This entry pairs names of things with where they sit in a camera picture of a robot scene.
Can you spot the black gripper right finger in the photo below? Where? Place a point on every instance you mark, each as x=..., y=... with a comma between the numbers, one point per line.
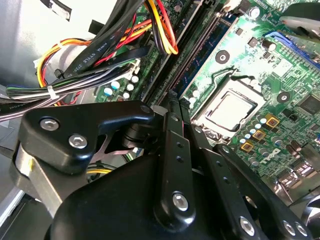
x=225, y=180

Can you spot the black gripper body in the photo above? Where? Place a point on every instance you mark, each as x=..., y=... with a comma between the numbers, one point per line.
x=112, y=212

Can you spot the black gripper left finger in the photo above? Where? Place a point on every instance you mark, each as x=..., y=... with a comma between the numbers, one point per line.
x=62, y=135

